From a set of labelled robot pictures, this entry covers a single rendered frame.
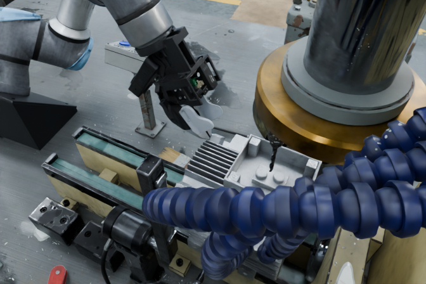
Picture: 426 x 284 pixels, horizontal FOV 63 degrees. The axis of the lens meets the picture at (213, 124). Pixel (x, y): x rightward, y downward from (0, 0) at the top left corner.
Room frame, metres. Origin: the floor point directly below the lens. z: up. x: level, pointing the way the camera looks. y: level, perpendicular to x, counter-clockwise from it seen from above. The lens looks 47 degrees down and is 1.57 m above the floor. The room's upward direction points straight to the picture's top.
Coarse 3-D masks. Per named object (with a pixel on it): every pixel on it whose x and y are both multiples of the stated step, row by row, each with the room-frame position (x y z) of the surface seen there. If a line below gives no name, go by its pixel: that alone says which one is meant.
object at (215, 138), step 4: (212, 136) 0.42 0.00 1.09; (216, 136) 0.42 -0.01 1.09; (220, 136) 0.42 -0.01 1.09; (212, 140) 0.41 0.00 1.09; (216, 140) 0.41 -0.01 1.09; (220, 140) 0.41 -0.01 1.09; (220, 144) 0.41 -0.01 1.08; (176, 184) 0.32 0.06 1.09; (180, 184) 0.31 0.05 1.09; (184, 184) 0.32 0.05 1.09; (188, 184) 0.32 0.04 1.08; (276, 276) 0.21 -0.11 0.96
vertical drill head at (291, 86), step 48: (336, 0) 0.26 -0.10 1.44; (384, 0) 0.24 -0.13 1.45; (288, 48) 0.32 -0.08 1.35; (336, 48) 0.25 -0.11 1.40; (384, 48) 0.24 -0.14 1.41; (288, 96) 0.26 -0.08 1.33; (336, 96) 0.24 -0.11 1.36; (384, 96) 0.24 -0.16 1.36; (288, 144) 0.22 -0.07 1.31; (336, 144) 0.20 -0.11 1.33
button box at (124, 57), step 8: (104, 48) 0.73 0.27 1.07; (112, 48) 0.72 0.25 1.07; (120, 48) 0.72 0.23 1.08; (128, 48) 0.73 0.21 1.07; (112, 56) 0.72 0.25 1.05; (120, 56) 0.71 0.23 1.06; (128, 56) 0.70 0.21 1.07; (136, 56) 0.69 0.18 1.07; (112, 64) 0.71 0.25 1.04; (120, 64) 0.70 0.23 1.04; (128, 64) 0.69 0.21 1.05; (136, 64) 0.68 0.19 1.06; (136, 72) 0.67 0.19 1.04
